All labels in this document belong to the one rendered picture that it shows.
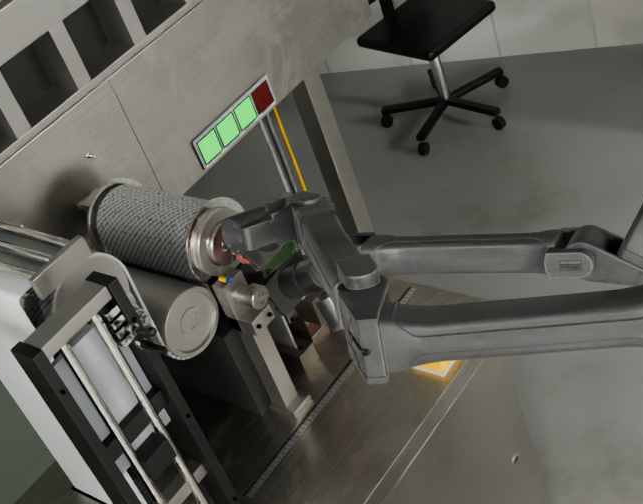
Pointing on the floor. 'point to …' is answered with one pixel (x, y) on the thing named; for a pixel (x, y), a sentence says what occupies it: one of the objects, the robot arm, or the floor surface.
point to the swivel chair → (380, 34)
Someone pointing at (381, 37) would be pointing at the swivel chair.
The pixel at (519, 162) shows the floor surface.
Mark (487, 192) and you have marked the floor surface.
